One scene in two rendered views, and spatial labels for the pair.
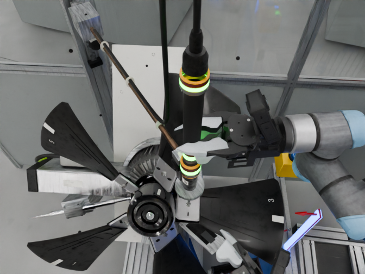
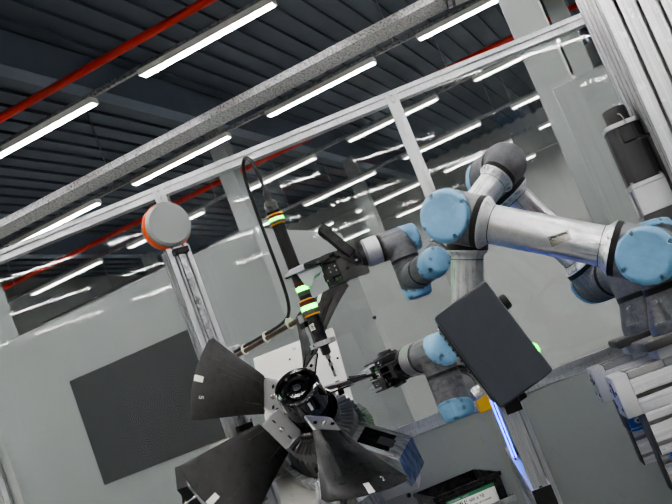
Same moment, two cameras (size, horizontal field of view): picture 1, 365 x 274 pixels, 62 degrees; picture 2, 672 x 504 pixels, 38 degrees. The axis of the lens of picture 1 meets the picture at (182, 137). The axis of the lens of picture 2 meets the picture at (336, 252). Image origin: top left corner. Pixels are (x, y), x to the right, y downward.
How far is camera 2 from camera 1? 234 cm
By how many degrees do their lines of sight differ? 63
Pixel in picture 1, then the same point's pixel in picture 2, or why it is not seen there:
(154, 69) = (297, 359)
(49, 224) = not seen: outside the picture
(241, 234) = not seen: hidden behind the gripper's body
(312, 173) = (403, 273)
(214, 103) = (329, 295)
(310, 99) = (558, 407)
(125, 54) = (267, 359)
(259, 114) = (324, 229)
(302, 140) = (368, 242)
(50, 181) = not seen: hidden behind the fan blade
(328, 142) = (387, 238)
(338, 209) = (415, 265)
